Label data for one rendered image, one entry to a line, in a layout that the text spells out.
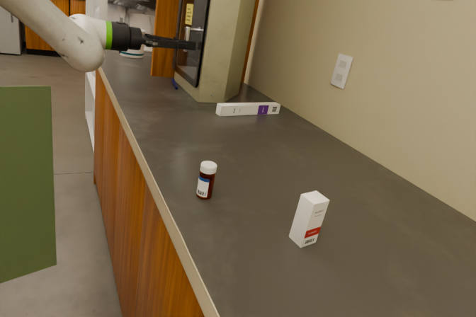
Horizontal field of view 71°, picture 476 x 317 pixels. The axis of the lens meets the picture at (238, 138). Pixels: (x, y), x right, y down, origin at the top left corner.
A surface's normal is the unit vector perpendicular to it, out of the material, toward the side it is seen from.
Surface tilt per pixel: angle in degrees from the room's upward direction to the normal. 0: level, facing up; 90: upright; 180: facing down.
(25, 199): 90
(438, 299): 0
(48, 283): 0
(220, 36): 90
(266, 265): 0
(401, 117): 90
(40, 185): 90
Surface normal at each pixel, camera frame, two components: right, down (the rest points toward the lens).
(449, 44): -0.88, 0.02
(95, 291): 0.18, -0.91
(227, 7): 0.44, 0.41
